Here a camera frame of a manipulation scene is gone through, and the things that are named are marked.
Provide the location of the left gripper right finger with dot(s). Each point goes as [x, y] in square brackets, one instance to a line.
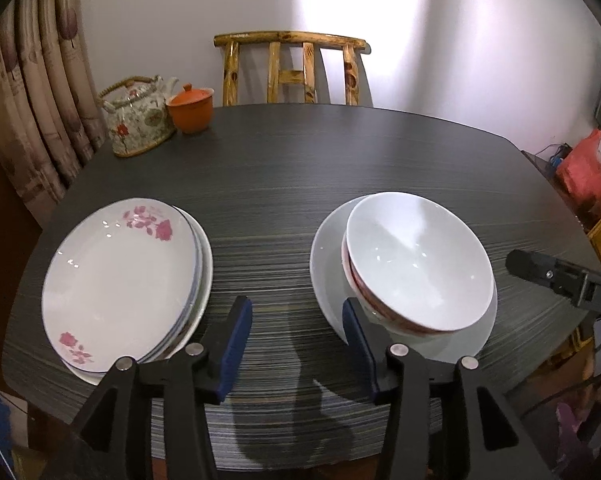
[446, 421]

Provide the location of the orange lidded tea cup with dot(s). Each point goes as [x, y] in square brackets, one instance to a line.
[191, 109]

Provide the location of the large white floral plate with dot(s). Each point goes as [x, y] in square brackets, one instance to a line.
[130, 284]

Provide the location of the large white floral bowl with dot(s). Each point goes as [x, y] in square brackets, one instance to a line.
[375, 306]

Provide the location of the beige patterned curtain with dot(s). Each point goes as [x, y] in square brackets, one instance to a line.
[50, 126]

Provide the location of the red plastic bag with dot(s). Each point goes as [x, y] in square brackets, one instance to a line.
[580, 174]

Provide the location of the floral ceramic teapot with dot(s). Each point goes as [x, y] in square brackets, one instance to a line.
[136, 113]

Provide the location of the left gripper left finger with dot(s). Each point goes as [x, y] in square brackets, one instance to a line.
[113, 429]

